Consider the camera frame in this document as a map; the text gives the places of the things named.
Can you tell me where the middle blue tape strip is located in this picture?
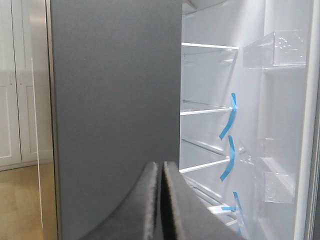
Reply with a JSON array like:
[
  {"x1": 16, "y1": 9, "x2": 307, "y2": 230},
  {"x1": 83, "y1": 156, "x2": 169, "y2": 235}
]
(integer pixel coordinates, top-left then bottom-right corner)
[{"x1": 219, "y1": 135, "x2": 236, "y2": 182}]

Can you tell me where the lower clear door bin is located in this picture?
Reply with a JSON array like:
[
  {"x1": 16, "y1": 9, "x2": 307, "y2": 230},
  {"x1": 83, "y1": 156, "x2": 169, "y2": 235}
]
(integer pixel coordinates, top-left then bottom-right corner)
[{"x1": 264, "y1": 172, "x2": 296, "y2": 204}]

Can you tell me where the blue tape strip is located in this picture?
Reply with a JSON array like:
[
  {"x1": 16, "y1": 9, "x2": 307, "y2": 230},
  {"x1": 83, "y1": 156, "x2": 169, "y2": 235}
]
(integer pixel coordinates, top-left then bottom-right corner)
[
  {"x1": 219, "y1": 135, "x2": 236, "y2": 182},
  {"x1": 219, "y1": 92, "x2": 238, "y2": 140},
  {"x1": 221, "y1": 191, "x2": 247, "y2": 238}
]

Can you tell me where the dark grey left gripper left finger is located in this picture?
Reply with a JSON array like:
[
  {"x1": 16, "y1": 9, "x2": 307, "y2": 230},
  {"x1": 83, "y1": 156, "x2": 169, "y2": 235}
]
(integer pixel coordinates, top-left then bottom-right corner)
[{"x1": 82, "y1": 162, "x2": 158, "y2": 240}]

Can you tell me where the white kitchen cabinet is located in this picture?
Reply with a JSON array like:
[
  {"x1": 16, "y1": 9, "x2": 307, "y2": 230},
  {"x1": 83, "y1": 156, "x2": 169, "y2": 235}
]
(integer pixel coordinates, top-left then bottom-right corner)
[{"x1": 0, "y1": 0, "x2": 53, "y2": 171}]

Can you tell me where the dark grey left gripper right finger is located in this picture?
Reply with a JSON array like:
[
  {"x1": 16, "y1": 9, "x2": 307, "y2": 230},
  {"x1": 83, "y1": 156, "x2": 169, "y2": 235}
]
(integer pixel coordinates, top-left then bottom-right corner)
[{"x1": 160, "y1": 161, "x2": 243, "y2": 240}]

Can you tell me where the clear door bin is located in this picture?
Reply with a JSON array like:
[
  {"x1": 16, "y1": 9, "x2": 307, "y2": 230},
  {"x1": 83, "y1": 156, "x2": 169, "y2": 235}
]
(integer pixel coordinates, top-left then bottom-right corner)
[
  {"x1": 243, "y1": 30, "x2": 307, "y2": 69},
  {"x1": 264, "y1": 172, "x2": 296, "y2": 204}
]

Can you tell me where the middle glass fridge shelf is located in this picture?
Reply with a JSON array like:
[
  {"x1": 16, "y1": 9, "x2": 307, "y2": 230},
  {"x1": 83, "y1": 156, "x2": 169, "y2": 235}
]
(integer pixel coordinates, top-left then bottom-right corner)
[{"x1": 180, "y1": 99, "x2": 233, "y2": 116}]

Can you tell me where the bottom fridge drawer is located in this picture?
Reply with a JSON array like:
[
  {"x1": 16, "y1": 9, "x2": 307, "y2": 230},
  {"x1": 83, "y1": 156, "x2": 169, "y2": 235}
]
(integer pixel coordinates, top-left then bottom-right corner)
[{"x1": 184, "y1": 176, "x2": 238, "y2": 227}]

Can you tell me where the lower glass fridge shelf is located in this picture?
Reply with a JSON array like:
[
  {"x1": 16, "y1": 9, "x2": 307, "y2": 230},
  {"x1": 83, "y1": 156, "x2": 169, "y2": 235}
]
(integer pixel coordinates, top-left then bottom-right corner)
[{"x1": 179, "y1": 139, "x2": 230, "y2": 173}]

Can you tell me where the top glass fridge shelf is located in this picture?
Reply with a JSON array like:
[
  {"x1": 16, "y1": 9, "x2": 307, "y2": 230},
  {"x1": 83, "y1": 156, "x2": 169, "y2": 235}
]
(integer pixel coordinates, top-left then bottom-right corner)
[{"x1": 181, "y1": 42, "x2": 239, "y2": 60}]

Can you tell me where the upper blue tape strip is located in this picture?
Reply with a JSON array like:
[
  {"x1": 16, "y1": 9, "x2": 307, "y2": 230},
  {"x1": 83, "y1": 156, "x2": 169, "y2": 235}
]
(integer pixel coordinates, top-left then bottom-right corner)
[{"x1": 219, "y1": 92, "x2": 238, "y2": 140}]

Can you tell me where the upper clear door bin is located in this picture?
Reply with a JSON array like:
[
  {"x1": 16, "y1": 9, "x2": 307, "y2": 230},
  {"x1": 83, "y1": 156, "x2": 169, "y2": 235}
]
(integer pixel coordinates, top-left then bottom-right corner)
[{"x1": 243, "y1": 30, "x2": 307, "y2": 69}]

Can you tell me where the lower blue tape strip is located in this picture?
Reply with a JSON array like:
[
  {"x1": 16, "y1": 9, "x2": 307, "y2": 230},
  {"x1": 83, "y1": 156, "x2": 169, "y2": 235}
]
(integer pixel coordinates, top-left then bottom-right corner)
[{"x1": 221, "y1": 191, "x2": 247, "y2": 238}]

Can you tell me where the grey left fridge door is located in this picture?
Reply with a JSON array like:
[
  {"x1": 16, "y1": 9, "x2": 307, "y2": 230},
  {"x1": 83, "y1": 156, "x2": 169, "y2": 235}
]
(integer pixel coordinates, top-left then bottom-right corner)
[{"x1": 50, "y1": 0, "x2": 182, "y2": 240}]

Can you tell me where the glass fridge shelf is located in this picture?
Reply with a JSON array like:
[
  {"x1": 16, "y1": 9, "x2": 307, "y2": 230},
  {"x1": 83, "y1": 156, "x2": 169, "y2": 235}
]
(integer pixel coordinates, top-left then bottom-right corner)
[
  {"x1": 179, "y1": 139, "x2": 230, "y2": 173},
  {"x1": 180, "y1": 99, "x2": 233, "y2": 116},
  {"x1": 181, "y1": 42, "x2": 239, "y2": 60}
]

